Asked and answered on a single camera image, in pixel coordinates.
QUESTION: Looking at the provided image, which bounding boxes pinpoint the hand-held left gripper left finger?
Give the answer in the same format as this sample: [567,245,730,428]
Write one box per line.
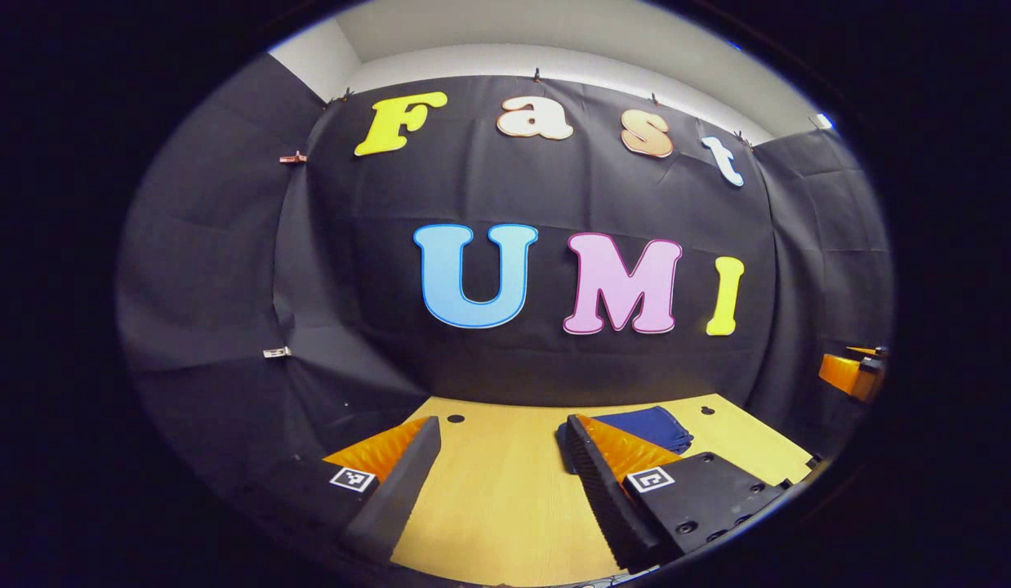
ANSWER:
[261,415,443,566]

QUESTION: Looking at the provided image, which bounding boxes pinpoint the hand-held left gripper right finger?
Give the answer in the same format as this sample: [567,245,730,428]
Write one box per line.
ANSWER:
[564,414,788,574]

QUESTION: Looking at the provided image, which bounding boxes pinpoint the blue denim jeans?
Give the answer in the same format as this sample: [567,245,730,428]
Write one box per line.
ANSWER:
[554,406,695,475]

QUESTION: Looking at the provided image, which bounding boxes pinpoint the black backdrop cloth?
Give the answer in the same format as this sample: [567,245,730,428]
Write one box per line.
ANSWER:
[116,52,895,495]

